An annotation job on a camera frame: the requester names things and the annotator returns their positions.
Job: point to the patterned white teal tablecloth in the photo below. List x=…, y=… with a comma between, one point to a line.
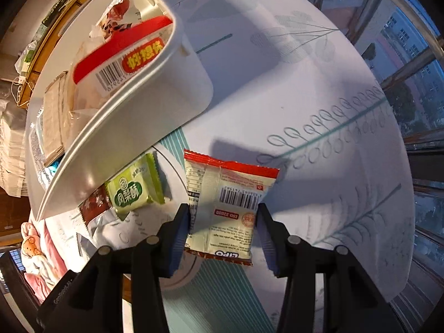
x=291, y=92

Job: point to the maroon silver orange packet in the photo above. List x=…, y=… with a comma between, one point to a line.
x=100, y=220

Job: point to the green pineapple cake packet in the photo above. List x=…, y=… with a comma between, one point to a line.
x=135, y=186

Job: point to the pink bedding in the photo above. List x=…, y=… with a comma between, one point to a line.
x=44, y=267

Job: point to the metal window grille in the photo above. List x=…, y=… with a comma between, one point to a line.
x=394, y=37

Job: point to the red white snack in bin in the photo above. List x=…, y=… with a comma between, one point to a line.
x=118, y=16

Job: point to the red white LiPO packet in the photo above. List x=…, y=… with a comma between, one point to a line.
x=223, y=200

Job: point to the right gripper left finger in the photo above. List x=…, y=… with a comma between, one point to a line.
x=92, y=300

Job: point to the sunflower seeds red-edged packet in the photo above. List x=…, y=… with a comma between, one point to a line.
x=111, y=65

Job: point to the white plastic organizer bin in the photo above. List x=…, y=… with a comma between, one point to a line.
x=160, y=98

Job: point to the wooden desk with drawers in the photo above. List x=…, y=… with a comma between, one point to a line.
x=30, y=30

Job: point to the blue small snack packet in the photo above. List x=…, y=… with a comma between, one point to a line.
x=52, y=169

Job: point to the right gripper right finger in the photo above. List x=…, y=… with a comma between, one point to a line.
x=352, y=302

